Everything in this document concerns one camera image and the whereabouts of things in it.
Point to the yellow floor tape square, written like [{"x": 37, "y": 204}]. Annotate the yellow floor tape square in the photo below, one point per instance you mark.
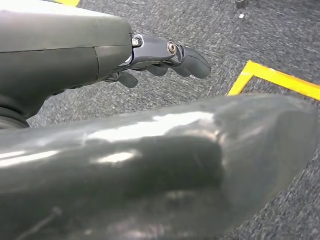
[{"x": 275, "y": 75}]

